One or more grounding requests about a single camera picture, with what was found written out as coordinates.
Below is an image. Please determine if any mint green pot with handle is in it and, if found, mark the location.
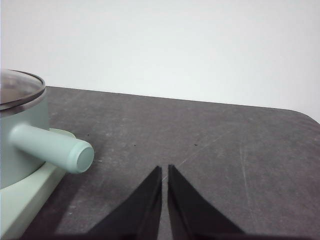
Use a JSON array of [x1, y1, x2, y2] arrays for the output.
[[0, 69, 96, 190]]

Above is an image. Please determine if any mint green breakfast machine base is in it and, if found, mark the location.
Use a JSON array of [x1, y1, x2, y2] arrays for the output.
[[0, 127, 76, 240]]

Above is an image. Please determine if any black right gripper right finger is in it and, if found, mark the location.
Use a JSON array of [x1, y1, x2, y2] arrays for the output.
[[167, 164, 253, 240]]

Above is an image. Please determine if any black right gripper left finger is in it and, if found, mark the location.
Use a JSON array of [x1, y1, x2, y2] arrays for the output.
[[84, 165, 163, 240]]

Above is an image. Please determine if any glass pot lid green knob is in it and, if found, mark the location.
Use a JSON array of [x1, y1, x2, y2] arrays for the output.
[[0, 69, 47, 112]]

